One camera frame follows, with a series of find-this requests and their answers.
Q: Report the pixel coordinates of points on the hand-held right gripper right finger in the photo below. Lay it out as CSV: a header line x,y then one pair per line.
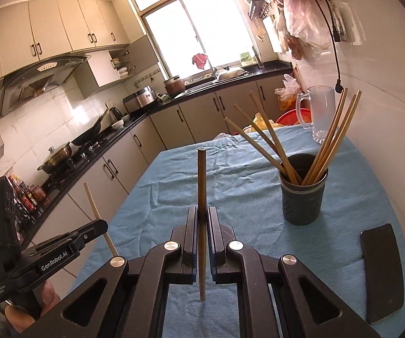
x,y
211,246

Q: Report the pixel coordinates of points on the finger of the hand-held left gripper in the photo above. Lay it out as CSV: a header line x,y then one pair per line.
x,y
86,232

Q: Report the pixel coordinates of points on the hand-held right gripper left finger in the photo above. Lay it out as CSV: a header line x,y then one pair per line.
x,y
195,243

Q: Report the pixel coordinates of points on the slim wooden chopstick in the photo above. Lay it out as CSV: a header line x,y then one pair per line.
x,y
201,183
92,200

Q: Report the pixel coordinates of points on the black chopstick holder cup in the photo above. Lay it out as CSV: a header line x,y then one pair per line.
x,y
302,207

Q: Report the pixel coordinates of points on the bunch of wooden chopsticks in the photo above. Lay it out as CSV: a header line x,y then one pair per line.
x,y
318,169

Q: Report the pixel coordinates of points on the person's left hand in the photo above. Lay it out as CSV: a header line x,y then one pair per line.
x,y
51,294

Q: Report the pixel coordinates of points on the row of sauce bottles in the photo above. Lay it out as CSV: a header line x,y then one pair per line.
x,y
29,195

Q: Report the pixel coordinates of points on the blue tablecloth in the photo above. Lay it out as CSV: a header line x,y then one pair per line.
x,y
241,197

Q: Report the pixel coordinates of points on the gas stove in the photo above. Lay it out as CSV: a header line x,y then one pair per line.
x,y
82,155

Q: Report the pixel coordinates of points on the steel pot with lid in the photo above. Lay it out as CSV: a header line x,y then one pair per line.
x,y
56,158

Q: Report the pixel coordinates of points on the black wok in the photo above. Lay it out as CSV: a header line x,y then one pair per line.
x,y
88,135

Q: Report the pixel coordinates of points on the white bowl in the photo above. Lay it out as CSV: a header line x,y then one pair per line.
x,y
117,124

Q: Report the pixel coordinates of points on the beige lower kitchen cabinets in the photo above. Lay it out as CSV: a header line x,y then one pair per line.
x,y
167,126

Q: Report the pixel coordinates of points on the dark kettle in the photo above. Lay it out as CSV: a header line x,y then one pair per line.
x,y
115,114

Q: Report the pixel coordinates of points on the black kitchen countertop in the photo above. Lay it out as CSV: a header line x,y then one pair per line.
x,y
139,116

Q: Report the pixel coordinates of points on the yellow plastic bag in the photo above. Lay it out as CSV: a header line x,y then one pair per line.
x,y
264,123

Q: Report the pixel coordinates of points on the grey range hood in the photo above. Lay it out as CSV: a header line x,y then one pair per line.
x,y
36,77

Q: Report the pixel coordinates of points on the silver rice cooker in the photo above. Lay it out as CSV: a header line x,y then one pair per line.
x,y
139,98

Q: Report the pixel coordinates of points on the red plastic basin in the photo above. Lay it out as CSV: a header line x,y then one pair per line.
x,y
292,118

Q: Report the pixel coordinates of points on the brown clay pot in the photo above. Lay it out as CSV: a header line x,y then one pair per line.
x,y
174,86

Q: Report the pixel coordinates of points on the clear bag with orange contents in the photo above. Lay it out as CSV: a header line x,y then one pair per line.
x,y
288,93

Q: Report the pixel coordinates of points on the black flat pad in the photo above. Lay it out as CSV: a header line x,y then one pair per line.
x,y
382,274

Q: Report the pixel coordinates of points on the steel pan lid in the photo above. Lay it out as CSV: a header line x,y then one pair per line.
x,y
232,73

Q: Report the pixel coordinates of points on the clear glass mug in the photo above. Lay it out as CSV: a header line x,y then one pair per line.
x,y
324,112

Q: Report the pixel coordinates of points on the red cloth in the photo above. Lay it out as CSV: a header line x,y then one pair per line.
x,y
200,60

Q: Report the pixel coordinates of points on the green box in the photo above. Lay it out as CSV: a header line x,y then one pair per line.
x,y
246,58

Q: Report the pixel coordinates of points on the kitchen window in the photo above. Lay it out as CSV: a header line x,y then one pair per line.
x,y
188,24

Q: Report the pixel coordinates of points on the hanging utensil rack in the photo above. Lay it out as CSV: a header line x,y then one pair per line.
x,y
260,10

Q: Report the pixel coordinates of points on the hanging plastic bags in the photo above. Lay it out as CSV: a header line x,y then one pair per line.
x,y
294,14

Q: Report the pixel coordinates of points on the open shelf wall cabinet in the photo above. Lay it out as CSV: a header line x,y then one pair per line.
x,y
100,68

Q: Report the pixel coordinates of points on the beige upper wall cabinets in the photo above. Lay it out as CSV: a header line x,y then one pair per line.
x,y
47,28

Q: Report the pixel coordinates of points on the wall power socket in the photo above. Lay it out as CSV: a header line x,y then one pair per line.
x,y
340,21

